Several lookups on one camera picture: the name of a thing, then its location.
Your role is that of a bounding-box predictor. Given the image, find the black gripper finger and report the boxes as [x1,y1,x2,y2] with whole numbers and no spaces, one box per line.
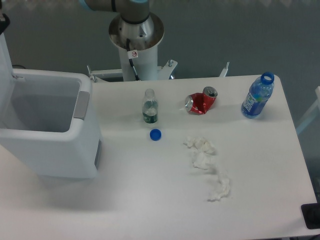
[0,13,11,34]

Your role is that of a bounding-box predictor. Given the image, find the white trash can lid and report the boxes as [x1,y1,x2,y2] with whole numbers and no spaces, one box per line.
[0,32,17,129]

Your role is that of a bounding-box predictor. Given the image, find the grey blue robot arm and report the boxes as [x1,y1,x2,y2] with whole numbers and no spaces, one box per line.
[79,0,155,39]

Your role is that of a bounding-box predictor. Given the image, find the white trash can body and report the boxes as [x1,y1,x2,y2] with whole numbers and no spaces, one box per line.
[0,69,103,179]

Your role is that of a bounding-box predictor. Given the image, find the blue bottle cap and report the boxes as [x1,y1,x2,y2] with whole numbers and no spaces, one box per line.
[149,128,162,141]

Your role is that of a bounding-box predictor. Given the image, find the crushed red soda can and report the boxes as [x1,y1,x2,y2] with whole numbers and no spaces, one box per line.
[185,86,218,115]

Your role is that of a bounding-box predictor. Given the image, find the clear green-label water bottle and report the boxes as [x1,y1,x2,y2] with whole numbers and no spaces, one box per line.
[142,88,158,124]

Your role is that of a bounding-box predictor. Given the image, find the crumpled white tissue upper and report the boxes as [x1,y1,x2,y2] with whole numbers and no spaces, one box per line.
[183,136,216,155]

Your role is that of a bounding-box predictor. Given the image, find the crumpled white tissue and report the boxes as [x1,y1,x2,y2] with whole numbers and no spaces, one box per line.
[183,136,216,155]
[207,172,231,202]
[192,152,217,170]

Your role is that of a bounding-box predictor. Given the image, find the crumpled white tissue middle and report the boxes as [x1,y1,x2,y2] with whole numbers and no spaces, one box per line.
[192,152,217,170]

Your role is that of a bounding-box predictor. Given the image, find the blue plastic drink bottle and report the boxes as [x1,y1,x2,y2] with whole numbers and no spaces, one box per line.
[241,71,275,119]

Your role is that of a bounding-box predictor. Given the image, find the crumpled white tissue lower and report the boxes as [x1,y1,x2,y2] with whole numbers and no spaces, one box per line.
[207,172,231,202]

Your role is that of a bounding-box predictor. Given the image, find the black device at edge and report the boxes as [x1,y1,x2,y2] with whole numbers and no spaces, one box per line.
[301,203,320,230]

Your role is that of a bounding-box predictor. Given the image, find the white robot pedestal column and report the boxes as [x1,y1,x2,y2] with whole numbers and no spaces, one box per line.
[109,12,165,82]

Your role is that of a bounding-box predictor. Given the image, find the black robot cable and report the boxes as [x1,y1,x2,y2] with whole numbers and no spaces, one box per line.
[125,38,141,81]

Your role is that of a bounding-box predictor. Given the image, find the white pedestal base frame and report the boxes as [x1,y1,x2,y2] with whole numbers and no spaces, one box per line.
[86,59,230,83]

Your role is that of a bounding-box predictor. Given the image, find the white frame at right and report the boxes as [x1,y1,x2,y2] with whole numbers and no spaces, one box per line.
[295,86,320,135]

